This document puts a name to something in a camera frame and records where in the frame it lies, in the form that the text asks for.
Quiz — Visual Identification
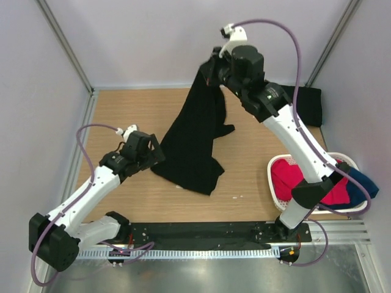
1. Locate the black t shirt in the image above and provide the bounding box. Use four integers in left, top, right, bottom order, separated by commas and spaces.
151, 71, 235, 196
296, 87, 323, 128

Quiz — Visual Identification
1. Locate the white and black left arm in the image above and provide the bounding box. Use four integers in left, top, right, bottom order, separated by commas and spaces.
29, 127, 165, 272

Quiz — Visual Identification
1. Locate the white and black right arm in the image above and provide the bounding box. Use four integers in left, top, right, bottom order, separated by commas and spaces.
206, 45, 350, 242

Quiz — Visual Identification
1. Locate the folded black t shirt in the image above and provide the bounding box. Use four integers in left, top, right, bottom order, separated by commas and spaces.
296, 87, 323, 128

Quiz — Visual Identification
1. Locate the red t shirt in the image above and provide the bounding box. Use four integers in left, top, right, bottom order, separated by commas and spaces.
271, 157, 351, 205

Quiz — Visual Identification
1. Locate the white laundry basket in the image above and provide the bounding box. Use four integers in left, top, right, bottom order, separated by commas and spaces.
267, 154, 367, 213

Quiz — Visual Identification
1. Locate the navy blue t shirt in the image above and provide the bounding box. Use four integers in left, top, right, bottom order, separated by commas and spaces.
321, 167, 379, 210

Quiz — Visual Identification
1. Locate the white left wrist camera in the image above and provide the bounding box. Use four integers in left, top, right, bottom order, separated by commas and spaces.
115, 124, 139, 141

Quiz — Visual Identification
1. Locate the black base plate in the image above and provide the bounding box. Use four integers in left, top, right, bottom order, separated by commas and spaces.
113, 221, 312, 246

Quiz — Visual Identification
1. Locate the white slotted cable duct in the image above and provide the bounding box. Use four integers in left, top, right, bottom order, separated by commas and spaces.
77, 247, 280, 260

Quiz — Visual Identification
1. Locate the right aluminium frame post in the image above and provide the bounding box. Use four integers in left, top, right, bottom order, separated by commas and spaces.
305, 0, 362, 87

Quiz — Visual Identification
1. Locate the aluminium frame post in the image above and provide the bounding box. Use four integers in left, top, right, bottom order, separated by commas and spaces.
305, 0, 362, 87
35, 0, 94, 95

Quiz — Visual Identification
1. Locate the left aluminium frame post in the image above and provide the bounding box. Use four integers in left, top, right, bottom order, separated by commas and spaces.
35, 0, 94, 95

